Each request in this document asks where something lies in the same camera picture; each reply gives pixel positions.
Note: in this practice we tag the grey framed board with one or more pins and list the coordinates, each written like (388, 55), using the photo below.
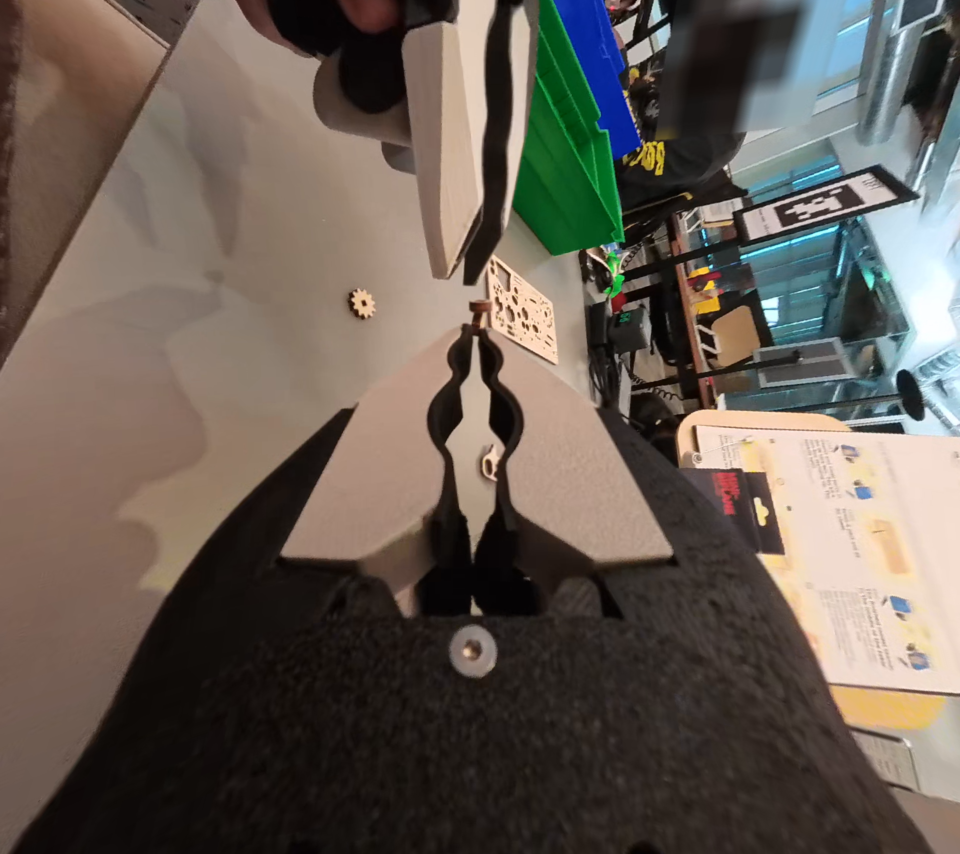
(806, 363)

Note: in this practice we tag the black digital clock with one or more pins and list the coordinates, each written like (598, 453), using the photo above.
(626, 329)

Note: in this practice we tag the small wooden hook part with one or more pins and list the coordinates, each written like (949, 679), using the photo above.
(489, 462)

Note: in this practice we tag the person's beige garment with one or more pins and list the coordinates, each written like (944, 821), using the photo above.
(67, 119)

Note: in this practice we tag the wooden cutout parts sheet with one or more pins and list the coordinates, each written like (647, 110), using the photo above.
(546, 342)

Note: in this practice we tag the black hang tag card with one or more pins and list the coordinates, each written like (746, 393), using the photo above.
(739, 509)

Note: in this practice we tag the silver metal duct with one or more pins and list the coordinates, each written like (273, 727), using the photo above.
(896, 59)

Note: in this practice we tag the black framed marker sign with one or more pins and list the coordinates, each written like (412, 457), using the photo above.
(817, 203)

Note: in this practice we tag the small wooden gear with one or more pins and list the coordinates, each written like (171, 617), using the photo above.
(362, 305)

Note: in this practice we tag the green plastic bin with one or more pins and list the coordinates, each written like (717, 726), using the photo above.
(562, 179)

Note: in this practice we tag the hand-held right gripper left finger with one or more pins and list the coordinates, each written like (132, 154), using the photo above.
(375, 486)

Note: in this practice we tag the yellow flat packet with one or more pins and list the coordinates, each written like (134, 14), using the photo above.
(885, 708)

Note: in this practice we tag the pale wooden board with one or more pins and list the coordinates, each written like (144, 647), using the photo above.
(750, 419)

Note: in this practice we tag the black round stand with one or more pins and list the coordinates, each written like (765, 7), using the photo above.
(911, 393)

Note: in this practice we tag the green toy figure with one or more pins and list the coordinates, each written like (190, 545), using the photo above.
(615, 276)

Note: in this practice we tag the pale wooden chair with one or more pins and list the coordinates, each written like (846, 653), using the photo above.
(731, 336)

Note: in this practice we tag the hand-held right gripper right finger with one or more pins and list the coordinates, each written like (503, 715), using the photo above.
(577, 494)

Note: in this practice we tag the small wooden peg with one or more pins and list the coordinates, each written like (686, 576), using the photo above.
(478, 308)

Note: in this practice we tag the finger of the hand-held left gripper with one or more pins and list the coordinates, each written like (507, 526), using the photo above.
(442, 156)
(527, 119)

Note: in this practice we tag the printed instruction sheet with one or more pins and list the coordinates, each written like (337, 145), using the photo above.
(825, 569)

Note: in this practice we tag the blue plastic bin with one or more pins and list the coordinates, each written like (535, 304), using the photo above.
(592, 44)

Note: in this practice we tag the person's brown sweater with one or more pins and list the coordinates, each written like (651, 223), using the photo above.
(7, 156)

